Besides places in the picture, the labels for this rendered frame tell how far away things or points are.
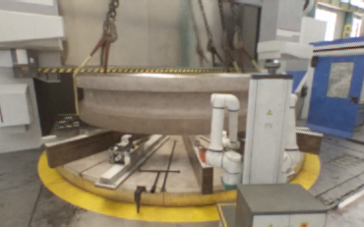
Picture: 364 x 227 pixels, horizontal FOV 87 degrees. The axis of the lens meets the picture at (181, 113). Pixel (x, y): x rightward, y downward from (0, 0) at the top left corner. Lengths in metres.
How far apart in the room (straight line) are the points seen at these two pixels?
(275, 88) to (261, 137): 0.43
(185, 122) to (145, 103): 0.71
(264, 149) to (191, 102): 1.47
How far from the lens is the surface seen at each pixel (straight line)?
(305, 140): 4.30
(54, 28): 3.62
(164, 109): 3.01
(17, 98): 5.28
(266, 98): 1.78
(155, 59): 5.81
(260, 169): 1.97
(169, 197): 2.84
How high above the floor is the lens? 1.80
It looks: 12 degrees down
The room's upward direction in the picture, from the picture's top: straight up
